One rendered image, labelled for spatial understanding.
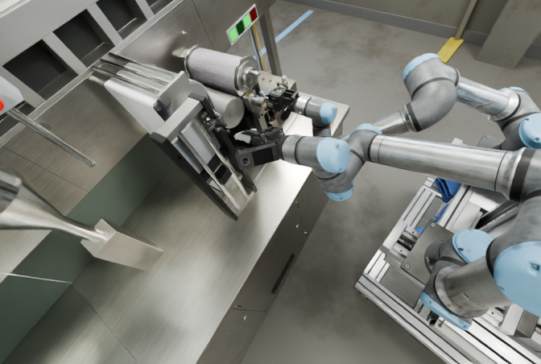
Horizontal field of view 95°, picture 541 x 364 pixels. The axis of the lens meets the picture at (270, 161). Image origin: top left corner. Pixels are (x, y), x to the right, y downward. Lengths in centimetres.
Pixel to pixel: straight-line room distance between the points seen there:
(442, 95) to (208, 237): 94
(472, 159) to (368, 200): 147
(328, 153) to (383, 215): 148
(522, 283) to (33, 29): 113
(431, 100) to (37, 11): 110
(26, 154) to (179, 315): 70
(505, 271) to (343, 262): 144
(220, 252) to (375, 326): 113
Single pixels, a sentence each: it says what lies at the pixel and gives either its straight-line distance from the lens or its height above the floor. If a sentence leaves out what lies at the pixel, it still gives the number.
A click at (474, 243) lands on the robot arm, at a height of 105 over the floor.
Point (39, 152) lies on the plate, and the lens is 104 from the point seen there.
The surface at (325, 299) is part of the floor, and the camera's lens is 184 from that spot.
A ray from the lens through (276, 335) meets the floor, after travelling 186.
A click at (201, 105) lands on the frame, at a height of 142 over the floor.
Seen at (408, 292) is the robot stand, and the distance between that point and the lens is 168.
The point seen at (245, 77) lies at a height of 127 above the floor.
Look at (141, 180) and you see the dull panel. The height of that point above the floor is 99.
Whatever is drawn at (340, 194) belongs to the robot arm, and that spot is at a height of 124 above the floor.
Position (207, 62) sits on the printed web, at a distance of 104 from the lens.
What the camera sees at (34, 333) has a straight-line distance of 101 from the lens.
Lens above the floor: 183
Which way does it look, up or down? 56 degrees down
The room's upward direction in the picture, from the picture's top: 21 degrees counter-clockwise
